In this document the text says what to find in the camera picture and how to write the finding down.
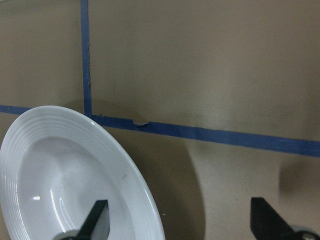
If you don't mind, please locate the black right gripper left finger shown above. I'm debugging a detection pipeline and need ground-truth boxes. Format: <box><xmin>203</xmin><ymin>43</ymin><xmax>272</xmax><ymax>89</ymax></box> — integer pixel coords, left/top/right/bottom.
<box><xmin>76</xmin><ymin>199</ymin><xmax>111</xmax><ymax>240</ymax></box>

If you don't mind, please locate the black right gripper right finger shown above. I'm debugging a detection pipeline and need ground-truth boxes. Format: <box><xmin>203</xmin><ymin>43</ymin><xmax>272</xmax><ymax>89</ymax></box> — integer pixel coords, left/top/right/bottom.
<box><xmin>250</xmin><ymin>197</ymin><xmax>298</xmax><ymax>240</ymax></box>

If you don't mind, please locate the white ribbed plate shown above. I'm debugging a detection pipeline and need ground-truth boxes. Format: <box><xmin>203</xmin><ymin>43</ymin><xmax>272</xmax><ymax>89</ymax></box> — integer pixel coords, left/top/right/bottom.
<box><xmin>0</xmin><ymin>106</ymin><xmax>165</xmax><ymax>240</ymax></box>

